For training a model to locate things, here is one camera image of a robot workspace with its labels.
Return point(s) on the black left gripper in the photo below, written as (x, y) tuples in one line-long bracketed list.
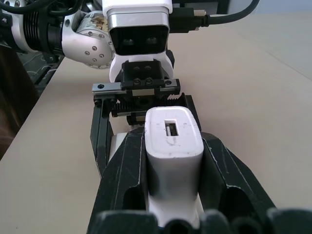
[(141, 80)]

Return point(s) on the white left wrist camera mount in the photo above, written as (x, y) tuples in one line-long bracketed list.
[(137, 22)]

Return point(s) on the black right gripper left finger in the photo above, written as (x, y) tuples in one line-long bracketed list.
[(119, 170)]

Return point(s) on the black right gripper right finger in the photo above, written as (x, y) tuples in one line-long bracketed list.
[(234, 175)]

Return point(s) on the white USB charger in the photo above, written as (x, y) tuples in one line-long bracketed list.
[(171, 151)]

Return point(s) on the dark furniture beside table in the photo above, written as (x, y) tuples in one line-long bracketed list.
[(17, 92)]

